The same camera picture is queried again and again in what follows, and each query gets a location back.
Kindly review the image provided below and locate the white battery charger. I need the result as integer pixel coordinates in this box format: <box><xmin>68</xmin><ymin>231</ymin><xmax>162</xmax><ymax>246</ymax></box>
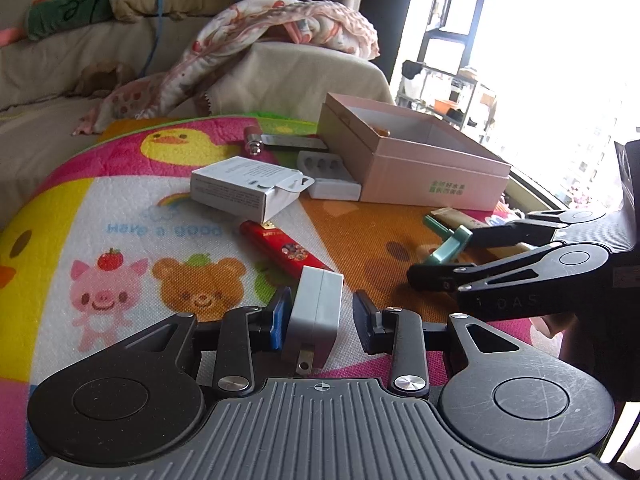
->
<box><xmin>296</xmin><ymin>151</ymin><xmax>363</xmax><ymax>202</ymax></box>

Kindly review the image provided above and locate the metal shelf rack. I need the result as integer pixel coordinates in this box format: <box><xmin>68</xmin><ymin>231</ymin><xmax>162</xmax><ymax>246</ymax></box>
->
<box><xmin>395</xmin><ymin>0</ymin><xmax>501</xmax><ymax>146</ymax></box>

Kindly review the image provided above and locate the colourful cartoon play mat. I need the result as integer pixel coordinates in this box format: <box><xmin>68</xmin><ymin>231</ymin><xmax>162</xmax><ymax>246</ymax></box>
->
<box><xmin>0</xmin><ymin>112</ymin><xmax>616</xmax><ymax>480</ymax></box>

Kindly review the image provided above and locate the beige covered sofa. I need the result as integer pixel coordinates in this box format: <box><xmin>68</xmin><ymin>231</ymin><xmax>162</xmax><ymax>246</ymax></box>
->
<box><xmin>0</xmin><ymin>0</ymin><xmax>396</xmax><ymax>216</ymax></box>

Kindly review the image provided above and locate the white carton box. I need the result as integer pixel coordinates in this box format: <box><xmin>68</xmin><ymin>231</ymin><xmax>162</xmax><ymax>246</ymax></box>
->
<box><xmin>190</xmin><ymin>156</ymin><xmax>315</xmax><ymax>223</ymax></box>

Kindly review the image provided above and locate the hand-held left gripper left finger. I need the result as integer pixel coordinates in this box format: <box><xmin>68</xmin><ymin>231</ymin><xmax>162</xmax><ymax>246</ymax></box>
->
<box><xmin>125</xmin><ymin>287</ymin><xmax>293</xmax><ymax>397</ymax></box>

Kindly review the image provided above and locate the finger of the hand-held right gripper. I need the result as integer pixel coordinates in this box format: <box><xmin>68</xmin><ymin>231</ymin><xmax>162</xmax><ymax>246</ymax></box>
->
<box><xmin>407</xmin><ymin>242</ymin><xmax>566</xmax><ymax>318</ymax></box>
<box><xmin>470</xmin><ymin>211</ymin><xmax>566</xmax><ymax>249</ymax></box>

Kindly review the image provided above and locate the brown plush toy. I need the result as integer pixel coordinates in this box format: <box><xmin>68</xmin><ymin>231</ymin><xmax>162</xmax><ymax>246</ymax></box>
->
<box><xmin>75</xmin><ymin>61</ymin><xmax>132</xmax><ymax>97</ymax></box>

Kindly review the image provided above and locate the silver red metal tool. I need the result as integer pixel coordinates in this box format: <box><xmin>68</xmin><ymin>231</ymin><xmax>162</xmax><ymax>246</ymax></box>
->
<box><xmin>242</xmin><ymin>126</ymin><xmax>331</xmax><ymax>159</ymax></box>

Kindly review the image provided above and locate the beige wooden stick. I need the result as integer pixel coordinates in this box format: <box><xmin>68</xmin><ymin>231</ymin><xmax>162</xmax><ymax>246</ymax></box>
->
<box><xmin>432</xmin><ymin>208</ymin><xmax>536</xmax><ymax>256</ymax></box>

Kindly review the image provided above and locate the person's right hand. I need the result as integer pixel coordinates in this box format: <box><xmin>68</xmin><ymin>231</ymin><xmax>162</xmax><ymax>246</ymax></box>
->
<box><xmin>546</xmin><ymin>311</ymin><xmax>580</xmax><ymax>361</ymax></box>

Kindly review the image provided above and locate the green plastic hook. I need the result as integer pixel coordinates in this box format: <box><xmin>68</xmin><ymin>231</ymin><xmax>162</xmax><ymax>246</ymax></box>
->
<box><xmin>422</xmin><ymin>214</ymin><xmax>473</xmax><ymax>266</ymax></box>

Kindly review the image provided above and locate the blue cord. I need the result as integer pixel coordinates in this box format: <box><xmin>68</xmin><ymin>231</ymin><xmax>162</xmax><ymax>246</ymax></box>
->
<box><xmin>140</xmin><ymin>0</ymin><xmax>166</xmax><ymax>78</ymax></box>

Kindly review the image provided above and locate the green plush toy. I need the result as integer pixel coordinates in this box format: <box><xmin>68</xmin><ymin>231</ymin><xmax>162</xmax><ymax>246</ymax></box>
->
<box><xmin>25</xmin><ymin>0</ymin><xmax>118</xmax><ymax>41</ymax></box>

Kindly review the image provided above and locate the white power adapter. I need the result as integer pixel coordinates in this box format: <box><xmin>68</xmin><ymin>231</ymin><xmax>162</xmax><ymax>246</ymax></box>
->
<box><xmin>281</xmin><ymin>266</ymin><xmax>346</xmax><ymax>377</ymax></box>

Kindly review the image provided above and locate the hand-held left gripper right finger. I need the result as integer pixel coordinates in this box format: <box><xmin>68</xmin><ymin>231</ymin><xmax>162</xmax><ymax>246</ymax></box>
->
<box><xmin>352</xmin><ymin>290</ymin><xmax>531</xmax><ymax>402</ymax></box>

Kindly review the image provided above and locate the pink cardboard box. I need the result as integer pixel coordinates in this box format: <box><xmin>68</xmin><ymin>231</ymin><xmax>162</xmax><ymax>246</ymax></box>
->
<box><xmin>317</xmin><ymin>92</ymin><xmax>512</xmax><ymax>212</ymax></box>

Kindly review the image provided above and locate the pink printed blanket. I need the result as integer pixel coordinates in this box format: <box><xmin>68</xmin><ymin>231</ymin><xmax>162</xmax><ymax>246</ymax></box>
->
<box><xmin>72</xmin><ymin>0</ymin><xmax>381</xmax><ymax>136</ymax></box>

